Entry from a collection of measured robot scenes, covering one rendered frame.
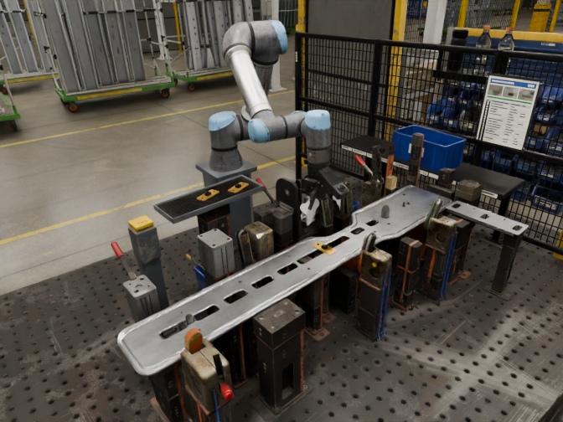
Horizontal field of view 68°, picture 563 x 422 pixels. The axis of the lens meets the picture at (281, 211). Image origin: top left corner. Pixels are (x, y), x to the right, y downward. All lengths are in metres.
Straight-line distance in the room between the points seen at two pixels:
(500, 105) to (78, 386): 1.96
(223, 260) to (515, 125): 1.39
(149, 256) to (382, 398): 0.85
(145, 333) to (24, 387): 0.56
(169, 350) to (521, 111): 1.66
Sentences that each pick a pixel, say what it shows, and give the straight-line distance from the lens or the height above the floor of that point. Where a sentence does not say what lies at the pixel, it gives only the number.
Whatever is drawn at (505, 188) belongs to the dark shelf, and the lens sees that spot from 2.00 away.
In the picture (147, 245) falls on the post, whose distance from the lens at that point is 1.39.
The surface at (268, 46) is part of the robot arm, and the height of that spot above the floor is 1.62.
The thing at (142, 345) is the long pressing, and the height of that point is 1.00.
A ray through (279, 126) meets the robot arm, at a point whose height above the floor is 1.42.
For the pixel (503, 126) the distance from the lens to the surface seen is 2.11.
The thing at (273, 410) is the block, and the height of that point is 0.71.
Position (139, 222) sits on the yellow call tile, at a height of 1.16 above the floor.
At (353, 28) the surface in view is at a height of 1.47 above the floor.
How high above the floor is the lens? 1.80
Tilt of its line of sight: 28 degrees down
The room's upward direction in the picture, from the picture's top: 1 degrees counter-clockwise
